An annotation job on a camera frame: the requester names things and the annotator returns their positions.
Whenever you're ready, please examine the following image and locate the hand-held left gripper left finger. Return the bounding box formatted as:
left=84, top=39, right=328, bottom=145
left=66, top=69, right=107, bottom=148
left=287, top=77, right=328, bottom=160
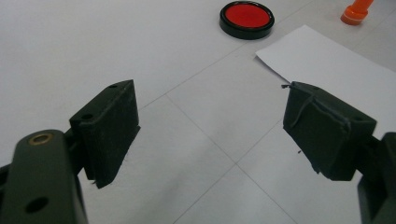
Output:
left=68, top=79, right=141, bottom=189

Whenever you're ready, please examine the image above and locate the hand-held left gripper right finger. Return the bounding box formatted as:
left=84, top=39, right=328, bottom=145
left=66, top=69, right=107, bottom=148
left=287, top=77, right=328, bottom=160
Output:
left=281, top=81, right=377, bottom=182

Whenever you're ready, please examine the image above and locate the white paper sheet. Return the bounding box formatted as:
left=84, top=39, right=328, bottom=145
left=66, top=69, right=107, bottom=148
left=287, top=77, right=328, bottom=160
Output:
left=255, top=24, right=396, bottom=141

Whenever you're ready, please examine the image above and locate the round black red ink pad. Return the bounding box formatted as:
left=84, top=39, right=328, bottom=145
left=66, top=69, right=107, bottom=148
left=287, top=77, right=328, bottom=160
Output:
left=219, top=0, right=276, bottom=41

